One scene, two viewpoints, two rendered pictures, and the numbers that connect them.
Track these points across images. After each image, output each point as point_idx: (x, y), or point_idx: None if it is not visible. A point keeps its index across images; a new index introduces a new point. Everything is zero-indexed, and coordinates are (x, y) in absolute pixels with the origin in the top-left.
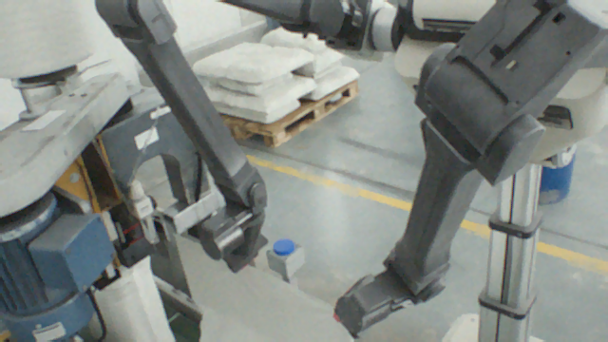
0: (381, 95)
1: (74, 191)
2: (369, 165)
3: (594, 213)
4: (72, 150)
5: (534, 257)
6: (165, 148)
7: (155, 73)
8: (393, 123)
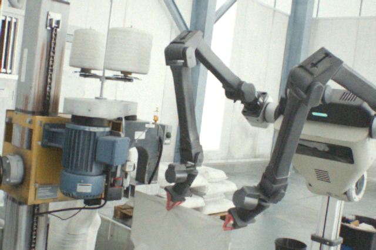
0: (248, 226)
1: None
2: None
3: None
4: (121, 112)
5: None
6: (145, 145)
7: (178, 81)
8: (254, 244)
